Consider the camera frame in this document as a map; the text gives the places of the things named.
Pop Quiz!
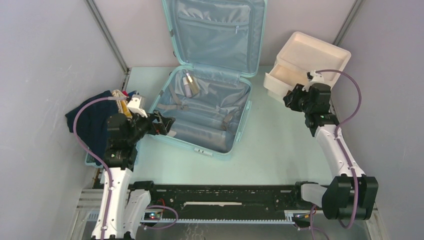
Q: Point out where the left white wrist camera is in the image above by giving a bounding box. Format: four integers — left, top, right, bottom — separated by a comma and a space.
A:
126, 94, 148, 118

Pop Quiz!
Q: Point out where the small bottle with gold cap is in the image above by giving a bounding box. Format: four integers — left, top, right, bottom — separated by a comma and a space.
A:
185, 72, 200, 96

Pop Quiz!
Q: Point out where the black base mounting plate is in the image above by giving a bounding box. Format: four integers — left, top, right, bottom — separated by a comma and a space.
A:
150, 183, 312, 222

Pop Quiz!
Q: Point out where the cream plastic drawer cabinet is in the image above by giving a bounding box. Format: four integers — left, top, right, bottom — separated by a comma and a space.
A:
263, 31, 352, 103

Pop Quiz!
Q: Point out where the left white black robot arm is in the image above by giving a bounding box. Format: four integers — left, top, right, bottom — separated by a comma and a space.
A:
90, 110, 176, 240

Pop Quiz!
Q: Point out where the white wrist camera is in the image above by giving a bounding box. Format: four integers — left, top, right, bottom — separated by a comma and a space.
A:
126, 94, 148, 118
302, 70, 325, 92

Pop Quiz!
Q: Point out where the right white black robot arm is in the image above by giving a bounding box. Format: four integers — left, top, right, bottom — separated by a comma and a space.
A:
283, 83, 379, 220

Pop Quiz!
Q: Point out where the white card label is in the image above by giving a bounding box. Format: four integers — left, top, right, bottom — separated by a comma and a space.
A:
167, 130, 177, 138

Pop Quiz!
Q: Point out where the yellow white striped garment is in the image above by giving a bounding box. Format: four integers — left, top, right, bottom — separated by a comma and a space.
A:
111, 89, 132, 119

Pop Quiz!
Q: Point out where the aluminium frame rail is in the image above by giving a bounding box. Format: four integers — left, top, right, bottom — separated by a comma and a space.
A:
67, 188, 388, 240

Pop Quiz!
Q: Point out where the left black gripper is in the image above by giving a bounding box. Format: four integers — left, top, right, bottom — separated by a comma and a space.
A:
126, 108, 175, 145

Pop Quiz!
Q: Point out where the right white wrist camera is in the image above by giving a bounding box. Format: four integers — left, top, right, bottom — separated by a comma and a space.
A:
302, 70, 325, 92

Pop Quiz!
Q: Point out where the light blue ribbed suitcase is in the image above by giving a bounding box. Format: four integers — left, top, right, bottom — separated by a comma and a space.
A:
150, 0, 267, 160

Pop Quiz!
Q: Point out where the dark navy garment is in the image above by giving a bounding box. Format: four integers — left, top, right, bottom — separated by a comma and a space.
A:
64, 90, 119, 159

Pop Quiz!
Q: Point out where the white pink tube bottle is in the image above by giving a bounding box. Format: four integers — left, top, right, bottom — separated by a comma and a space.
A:
182, 77, 193, 98

